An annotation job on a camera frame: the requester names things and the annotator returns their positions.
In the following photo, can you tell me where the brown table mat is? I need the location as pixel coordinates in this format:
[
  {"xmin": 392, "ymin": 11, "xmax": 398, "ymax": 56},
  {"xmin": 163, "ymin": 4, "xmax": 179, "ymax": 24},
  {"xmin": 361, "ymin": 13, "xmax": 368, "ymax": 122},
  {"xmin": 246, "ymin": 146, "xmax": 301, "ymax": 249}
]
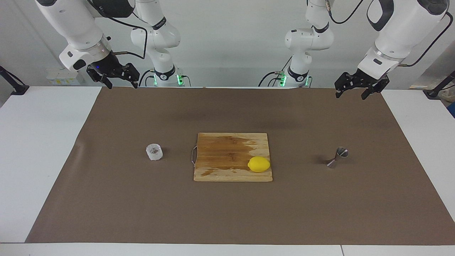
[{"xmin": 25, "ymin": 86, "xmax": 455, "ymax": 246}]

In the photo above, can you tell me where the black base cable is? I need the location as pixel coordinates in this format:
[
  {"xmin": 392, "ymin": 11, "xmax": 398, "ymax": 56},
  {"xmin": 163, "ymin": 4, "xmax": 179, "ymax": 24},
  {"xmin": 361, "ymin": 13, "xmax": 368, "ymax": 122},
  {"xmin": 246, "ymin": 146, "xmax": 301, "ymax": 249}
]
[
  {"xmin": 138, "ymin": 69, "xmax": 157, "ymax": 87},
  {"xmin": 258, "ymin": 55, "xmax": 294, "ymax": 87}
]

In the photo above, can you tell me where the white labelled box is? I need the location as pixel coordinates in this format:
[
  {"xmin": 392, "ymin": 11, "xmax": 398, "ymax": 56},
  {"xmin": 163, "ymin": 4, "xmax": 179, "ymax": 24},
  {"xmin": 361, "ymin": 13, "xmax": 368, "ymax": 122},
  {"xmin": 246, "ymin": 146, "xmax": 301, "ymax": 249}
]
[{"xmin": 46, "ymin": 69, "xmax": 86, "ymax": 86}]

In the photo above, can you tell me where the yellow lemon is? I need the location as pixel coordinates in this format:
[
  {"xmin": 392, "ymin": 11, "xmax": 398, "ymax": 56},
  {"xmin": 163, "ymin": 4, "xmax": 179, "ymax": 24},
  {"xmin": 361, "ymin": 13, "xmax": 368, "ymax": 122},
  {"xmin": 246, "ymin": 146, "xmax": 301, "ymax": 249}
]
[{"xmin": 248, "ymin": 156, "xmax": 271, "ymax": 173}]

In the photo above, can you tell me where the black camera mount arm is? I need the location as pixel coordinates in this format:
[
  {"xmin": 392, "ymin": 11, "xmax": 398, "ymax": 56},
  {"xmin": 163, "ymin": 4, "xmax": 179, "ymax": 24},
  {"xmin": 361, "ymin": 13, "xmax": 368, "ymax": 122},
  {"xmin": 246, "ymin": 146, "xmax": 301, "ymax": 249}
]
[
  {"xmin": 423, "ymin": 70, "xmax": 455, "ymax": 100},
  {"xmin": 0, "ymin": 66, "xmax": 30, "ymax": 96}
]

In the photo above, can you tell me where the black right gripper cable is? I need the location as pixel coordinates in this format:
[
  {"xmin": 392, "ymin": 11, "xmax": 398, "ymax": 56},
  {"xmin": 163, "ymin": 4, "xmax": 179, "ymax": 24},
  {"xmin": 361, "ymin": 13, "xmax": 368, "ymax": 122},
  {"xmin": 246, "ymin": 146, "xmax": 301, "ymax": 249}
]
[{"xmin": 106, "ymin": 15, "xmax": 148, "ymax": 60}]

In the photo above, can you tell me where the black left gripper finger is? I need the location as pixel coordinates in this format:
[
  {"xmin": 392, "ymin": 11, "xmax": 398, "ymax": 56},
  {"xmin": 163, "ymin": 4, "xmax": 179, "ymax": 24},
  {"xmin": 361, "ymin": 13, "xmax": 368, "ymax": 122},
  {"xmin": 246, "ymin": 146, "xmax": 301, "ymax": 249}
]
[
  {"xmin": 362, "ymin": 75, "xmax": 390, "ymax": 100},
  {"xmin": 335, "ymin": 72, "xmax": 356, "ymax": 98}
]

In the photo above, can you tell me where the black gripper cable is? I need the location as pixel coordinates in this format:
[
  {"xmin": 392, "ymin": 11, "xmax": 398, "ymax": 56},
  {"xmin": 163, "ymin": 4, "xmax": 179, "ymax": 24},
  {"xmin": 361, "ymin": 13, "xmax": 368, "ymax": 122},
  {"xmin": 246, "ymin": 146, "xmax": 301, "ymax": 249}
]
[
  {"xmin": 106, "ymin": 15, "xmax": 148, "ymax": 60},
  {"xmin": 329, "ymin": 0, "xmax": 454, "ymax": 68}
]

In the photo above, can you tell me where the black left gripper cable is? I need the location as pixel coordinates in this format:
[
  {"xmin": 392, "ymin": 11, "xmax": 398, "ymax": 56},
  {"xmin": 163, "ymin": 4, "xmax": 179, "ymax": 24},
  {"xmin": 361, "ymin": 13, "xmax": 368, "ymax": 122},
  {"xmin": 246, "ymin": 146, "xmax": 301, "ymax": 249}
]
[{"xmin": 329, "ymin": 0, "xmax": 454, "ymax": 68}]

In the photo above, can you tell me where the steel double jigger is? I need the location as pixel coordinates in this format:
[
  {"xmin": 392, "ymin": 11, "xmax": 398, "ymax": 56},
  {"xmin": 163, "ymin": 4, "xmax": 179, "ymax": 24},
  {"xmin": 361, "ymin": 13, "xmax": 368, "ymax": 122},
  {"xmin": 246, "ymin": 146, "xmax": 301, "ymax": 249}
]
[{"xmin": 326, "ymin": 146, "xmax": 349, "ymax": 169}]

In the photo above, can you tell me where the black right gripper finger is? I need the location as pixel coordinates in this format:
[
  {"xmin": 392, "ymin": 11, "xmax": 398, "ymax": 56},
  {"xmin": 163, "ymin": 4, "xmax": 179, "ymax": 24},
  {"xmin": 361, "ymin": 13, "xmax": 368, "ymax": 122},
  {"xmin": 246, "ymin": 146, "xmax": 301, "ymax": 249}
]
[
  {"xmin": 121, "ymin": 63, "xmax": 140, "ymax": 89},
  {"xmin": 86, "ymin": 68, "xmax": 113, "ymax": 89}
]

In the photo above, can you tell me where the black right arm cable strap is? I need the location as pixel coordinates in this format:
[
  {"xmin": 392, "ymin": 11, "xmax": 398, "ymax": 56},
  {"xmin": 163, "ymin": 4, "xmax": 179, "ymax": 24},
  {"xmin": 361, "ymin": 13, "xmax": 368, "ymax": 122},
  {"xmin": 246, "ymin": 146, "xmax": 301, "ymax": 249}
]
[{"xmin": 151, "ymin": 16, "xmax": 167, "ymax": 31}]

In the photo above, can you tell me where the wooden cutting board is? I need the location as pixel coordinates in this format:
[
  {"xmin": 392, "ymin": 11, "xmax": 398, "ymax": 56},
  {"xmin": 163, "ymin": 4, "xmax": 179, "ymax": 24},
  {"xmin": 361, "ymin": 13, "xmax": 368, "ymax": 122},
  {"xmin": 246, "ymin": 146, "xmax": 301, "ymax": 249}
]
[{"xmin": 191, "ymin": 133, "xmax": 273, "ymax": 182}]

